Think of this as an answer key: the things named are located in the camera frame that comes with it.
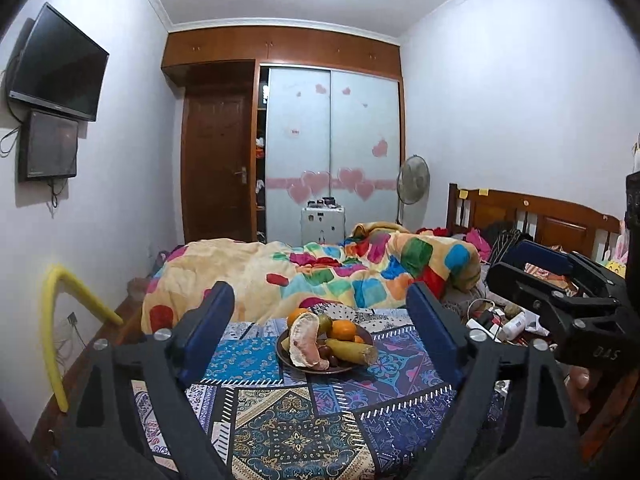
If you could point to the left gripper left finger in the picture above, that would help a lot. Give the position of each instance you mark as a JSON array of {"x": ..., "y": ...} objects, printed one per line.
[{"x": 103, "y": 437}]

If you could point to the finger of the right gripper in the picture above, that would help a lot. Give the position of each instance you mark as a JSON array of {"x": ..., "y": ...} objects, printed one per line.
[
  {"x": 569, "y": 264},
  {"x": 545, "y": 294}
]

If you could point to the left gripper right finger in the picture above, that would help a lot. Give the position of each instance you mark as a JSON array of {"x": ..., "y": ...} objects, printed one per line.
[{"x": 511, "y": 417}]

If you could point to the large orange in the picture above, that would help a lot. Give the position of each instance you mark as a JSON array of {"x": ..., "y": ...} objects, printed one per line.
[{"x": 292, "y": 317}]

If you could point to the peeled pomelo piece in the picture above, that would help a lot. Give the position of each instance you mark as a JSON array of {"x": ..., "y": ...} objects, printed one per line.
[{"x": 302, "y": 343}]

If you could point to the orange with Dole sticker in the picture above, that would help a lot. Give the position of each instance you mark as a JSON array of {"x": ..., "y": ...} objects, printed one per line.
[{"x": 343, "y": 330}]

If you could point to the yellow-green sugarcane stick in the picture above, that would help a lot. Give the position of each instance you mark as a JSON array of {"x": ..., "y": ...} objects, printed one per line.
[{"x": 325, "y": 324}]

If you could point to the person's hand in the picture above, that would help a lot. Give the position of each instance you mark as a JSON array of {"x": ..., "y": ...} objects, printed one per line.
[{"x": 577, "y": 383}]

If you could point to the wooden headboard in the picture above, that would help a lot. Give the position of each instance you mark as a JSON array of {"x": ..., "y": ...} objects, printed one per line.
[{"x": 570, "y": 226}]

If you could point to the blue patterned bed sheet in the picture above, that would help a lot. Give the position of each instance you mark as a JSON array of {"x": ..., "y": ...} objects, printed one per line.
[{"x": 268, "y": 421}]

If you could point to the standing electric fan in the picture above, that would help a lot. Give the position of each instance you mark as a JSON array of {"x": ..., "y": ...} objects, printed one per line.
[{"x": 412, "y": 184}]

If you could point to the purple ceramic plate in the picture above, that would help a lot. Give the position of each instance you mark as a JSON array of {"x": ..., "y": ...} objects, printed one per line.
[{"x": 336, "y": 366}]

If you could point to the colourful patchwork blanket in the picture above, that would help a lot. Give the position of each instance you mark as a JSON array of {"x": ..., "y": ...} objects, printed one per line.
[{"x": 371, "y": 269}]

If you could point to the white box appliance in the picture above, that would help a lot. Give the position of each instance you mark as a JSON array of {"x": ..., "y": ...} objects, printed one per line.
[{"x": 323, "y": 221}]

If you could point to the white wardrobe with hearts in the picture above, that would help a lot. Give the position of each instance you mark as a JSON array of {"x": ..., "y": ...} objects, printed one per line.
[{"x": 329, "y": 133}]

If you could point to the brown wooden door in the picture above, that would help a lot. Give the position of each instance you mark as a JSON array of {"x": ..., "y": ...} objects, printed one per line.
[{"x": 215, "y": 152}]

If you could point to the small black wall monitor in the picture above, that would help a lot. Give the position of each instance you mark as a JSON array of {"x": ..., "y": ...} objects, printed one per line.
[{"x": 48, "y": 147}]

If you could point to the black wall television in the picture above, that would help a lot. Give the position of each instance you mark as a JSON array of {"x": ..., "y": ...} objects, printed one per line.
[{"x": 60, "y": 68}]

